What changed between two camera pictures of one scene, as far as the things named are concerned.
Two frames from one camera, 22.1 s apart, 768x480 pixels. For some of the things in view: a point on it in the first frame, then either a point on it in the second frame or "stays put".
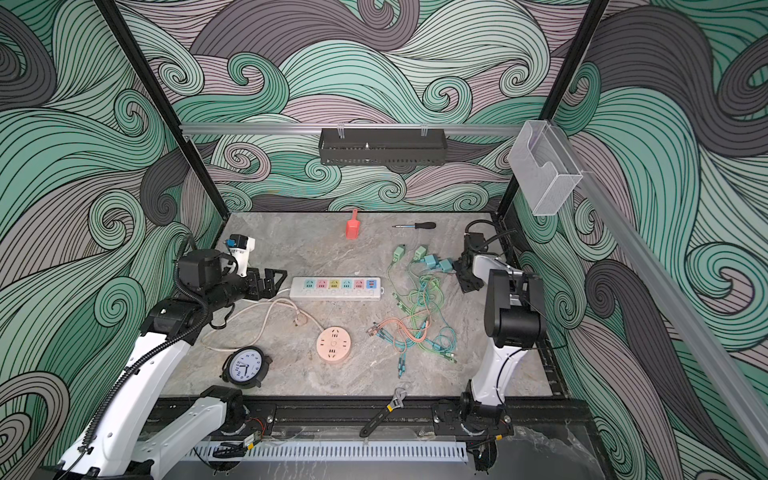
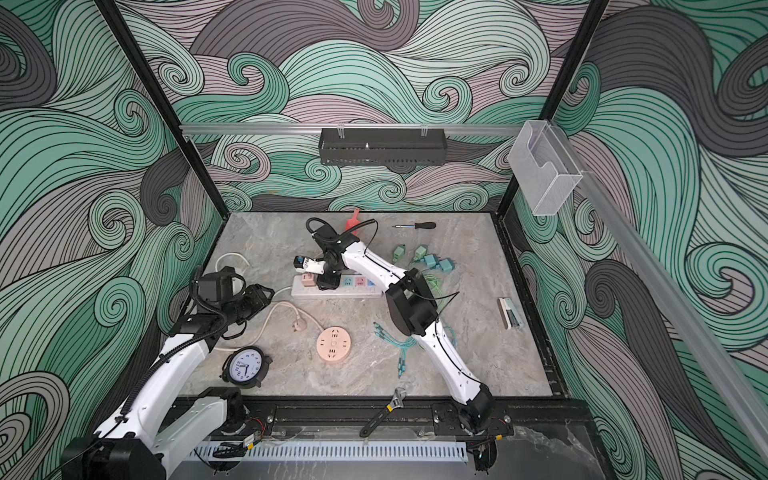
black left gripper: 257,293 to 257,297
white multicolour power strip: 335,288 stays put
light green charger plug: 398,253 stays put
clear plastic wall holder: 544,168 stays put
